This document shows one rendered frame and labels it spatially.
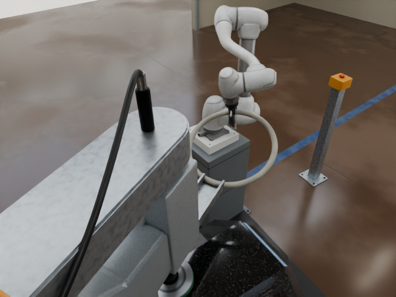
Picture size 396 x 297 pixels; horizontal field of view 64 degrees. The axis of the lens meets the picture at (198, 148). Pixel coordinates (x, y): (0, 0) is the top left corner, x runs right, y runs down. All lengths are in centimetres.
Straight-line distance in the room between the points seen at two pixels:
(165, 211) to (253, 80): 89
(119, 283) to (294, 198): 237
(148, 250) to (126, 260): 7
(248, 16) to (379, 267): 205
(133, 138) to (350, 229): 241
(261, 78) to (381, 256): 186
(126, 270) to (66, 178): 32
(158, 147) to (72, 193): 25
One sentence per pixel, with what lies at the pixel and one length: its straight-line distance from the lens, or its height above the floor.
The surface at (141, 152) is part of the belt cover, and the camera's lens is 86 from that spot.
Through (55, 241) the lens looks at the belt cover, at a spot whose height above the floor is 170.
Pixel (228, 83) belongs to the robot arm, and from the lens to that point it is 161.
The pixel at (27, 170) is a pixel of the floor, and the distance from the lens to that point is 378.
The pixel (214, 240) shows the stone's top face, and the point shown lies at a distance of 172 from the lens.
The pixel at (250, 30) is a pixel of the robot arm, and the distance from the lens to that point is 208.
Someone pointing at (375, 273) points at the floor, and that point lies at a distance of 286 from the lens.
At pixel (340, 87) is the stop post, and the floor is 103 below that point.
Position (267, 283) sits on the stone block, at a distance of 164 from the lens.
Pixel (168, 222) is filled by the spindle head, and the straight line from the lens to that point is 102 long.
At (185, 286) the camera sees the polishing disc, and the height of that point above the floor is 88.
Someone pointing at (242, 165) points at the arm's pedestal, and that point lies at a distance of 248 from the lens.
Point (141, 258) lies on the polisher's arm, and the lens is 101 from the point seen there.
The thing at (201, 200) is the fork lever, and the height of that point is 107.
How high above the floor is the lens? 223
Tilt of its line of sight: 39 degrees down
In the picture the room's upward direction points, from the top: 1 degrees counter-clockwise
